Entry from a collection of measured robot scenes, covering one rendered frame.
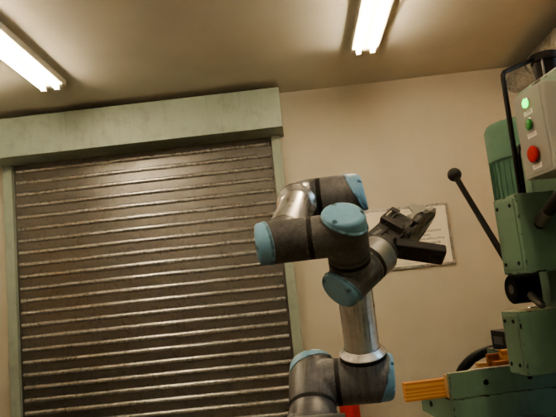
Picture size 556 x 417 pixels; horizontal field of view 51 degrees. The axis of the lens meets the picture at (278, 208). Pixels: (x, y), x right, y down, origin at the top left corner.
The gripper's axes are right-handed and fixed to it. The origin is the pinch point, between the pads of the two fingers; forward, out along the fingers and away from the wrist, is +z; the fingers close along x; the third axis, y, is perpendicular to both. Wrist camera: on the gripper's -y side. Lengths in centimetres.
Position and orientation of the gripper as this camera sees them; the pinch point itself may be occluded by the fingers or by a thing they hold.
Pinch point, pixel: (434, 213)
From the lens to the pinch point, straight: 148.1
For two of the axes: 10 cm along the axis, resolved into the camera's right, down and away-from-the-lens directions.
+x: -0.1, 7.6, 6.5
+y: -7.5, -4.4, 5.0
